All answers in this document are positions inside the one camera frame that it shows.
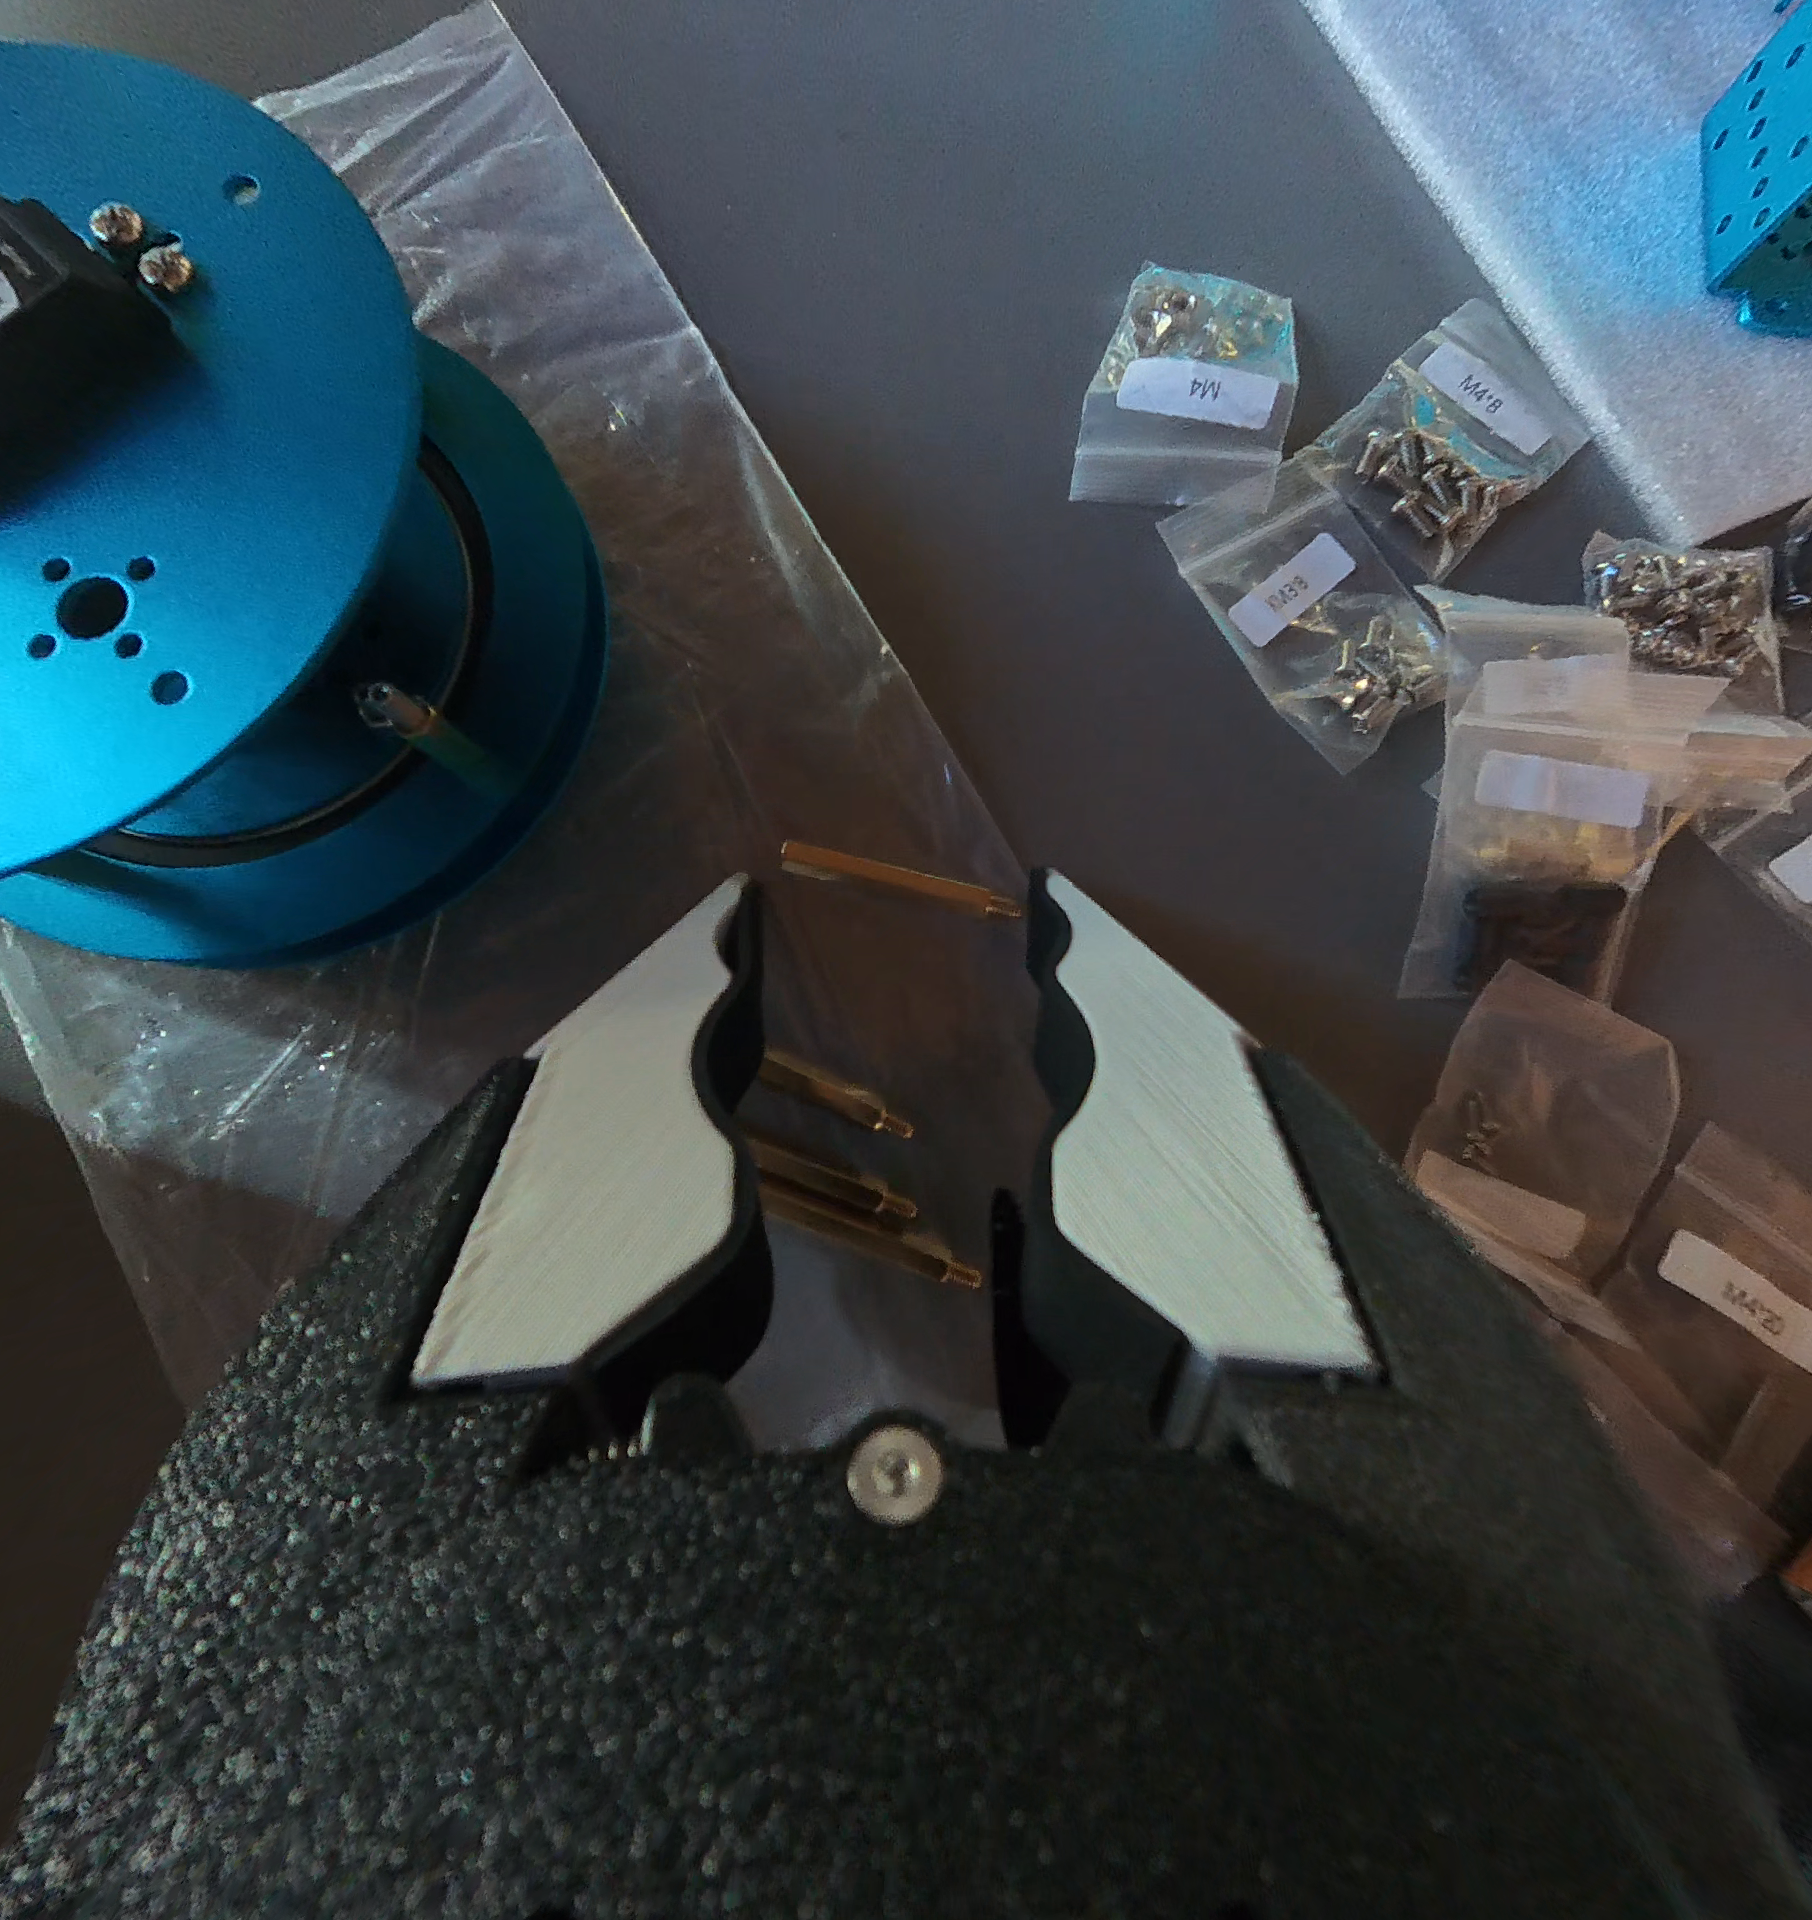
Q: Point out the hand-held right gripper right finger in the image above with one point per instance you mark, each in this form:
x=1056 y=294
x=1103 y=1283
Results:
x=1207 y=1201

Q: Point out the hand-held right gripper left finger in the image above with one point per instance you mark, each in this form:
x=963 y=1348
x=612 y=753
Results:
x=592 y=1201

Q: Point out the blue round metal base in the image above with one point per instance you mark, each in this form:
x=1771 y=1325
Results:
x=530 y=630

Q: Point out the large clear plastic bag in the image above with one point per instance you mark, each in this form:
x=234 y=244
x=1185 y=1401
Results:
x=726 y=599

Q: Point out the teal disc with servo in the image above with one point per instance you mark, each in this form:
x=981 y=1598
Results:
x=246 y=524

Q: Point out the grey desk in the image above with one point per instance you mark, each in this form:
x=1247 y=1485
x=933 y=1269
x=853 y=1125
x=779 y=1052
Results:
x=921 y=226

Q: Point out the pile of small screw bags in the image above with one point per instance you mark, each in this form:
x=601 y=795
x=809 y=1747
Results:
x=1190 y=390

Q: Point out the flat white foam sheet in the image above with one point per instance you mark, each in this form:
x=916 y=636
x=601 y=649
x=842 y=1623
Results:
x=1537 y=226

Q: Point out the blue multi-hole U bracket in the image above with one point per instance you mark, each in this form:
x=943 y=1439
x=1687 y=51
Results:
x=1778 y=165

